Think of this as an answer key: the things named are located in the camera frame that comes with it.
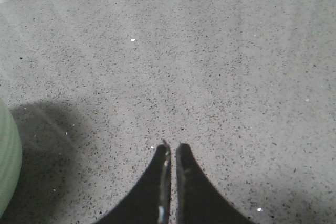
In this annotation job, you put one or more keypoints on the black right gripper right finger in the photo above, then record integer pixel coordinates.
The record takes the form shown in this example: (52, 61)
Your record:
(198, 199)

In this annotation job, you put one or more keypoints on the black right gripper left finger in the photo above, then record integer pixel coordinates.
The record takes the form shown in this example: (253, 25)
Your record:
(149, 199)

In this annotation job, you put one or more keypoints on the green ribbed bowl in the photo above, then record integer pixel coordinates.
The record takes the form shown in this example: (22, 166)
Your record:
(11, 156)

